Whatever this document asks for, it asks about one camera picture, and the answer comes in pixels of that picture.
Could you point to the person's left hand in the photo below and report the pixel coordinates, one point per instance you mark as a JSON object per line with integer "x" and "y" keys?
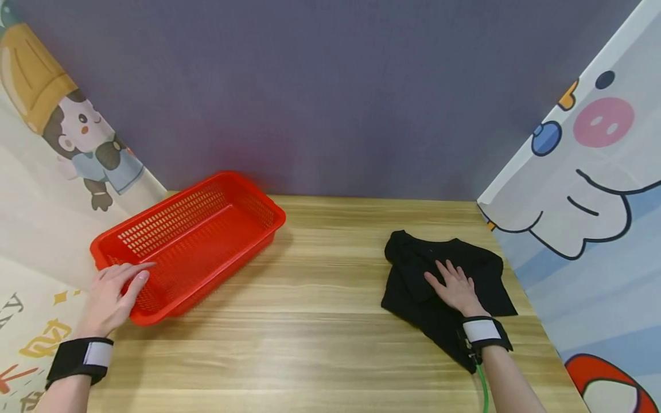
{"x": 106, "y": 301}

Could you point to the person's right hand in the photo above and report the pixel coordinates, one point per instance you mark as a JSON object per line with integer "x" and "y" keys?
{"x": 457, "y": 292}

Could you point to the person's right ring finger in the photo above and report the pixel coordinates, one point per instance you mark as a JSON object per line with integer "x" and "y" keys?
{"x": 462, "y": 276}

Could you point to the person's right middle finger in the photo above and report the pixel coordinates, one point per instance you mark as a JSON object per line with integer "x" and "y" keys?
{"x": 452, "y": 272}

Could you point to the person's left index finger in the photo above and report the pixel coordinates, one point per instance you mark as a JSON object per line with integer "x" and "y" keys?
{"x": 131, "y": 267}

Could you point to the person's left thumb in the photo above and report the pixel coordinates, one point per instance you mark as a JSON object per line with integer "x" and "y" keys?
{"x": 135, "y": 291}

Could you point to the person's right index finger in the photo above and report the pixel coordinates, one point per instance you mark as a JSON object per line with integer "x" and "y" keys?
{"x": 441, "y": 271}

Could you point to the person's right little finger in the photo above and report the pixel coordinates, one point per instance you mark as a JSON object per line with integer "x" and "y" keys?
{"x": 471, "y": 287}

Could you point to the person's right thumb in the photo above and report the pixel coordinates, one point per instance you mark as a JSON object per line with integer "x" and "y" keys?
{"x": 434, "y": 281}

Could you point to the black cloth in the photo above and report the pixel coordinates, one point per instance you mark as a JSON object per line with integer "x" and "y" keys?
{"x": 413, "y": 264}

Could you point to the red plastic basket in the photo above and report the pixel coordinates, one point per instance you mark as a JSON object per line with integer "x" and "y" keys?
{"x": 206, "y": 241}

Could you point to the person's right forearm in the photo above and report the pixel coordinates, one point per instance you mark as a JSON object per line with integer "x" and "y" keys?
{"x": 514, "y": 384}

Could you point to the person's left forearm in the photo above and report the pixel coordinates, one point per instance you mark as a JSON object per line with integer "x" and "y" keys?
{"x": 64, "y": 396}

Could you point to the black wrist band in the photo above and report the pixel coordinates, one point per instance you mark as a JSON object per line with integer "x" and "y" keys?
{"x": 483, "y": 332}
{"x": 77, "y": 358}

